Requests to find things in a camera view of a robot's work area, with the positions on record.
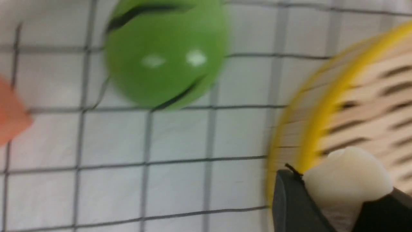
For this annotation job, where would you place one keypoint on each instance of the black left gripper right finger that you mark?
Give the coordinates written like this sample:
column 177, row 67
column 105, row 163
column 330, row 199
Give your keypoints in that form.
column 391, row 213

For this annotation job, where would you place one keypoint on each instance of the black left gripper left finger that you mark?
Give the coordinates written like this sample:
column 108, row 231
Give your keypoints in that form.
column 293, row 210

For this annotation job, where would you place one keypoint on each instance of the white dumpling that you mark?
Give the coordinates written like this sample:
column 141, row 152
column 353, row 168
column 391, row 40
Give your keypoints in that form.
column 343, row 182

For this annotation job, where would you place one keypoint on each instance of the bamboo steamer tray yellow rim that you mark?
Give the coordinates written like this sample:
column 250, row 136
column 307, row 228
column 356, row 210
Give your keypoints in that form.
column 359, row 98

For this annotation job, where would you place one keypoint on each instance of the white black grid tablecloth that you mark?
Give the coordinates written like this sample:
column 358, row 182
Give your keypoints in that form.
column 94, row 162

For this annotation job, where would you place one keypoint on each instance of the orange foam cube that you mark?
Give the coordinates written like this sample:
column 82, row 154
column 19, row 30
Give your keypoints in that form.
column 14, row 118

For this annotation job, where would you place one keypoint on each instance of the green ball with black cord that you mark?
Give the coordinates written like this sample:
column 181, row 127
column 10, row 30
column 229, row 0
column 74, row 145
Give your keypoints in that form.
column 166, row 54

